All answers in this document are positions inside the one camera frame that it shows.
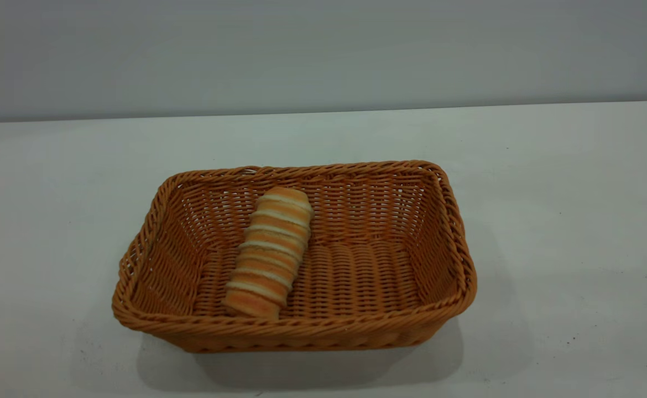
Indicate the orange striped bread roll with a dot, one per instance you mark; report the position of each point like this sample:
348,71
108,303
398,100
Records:
271,251

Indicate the orange woven wicker basket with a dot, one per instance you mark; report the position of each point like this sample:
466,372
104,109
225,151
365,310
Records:
356,276

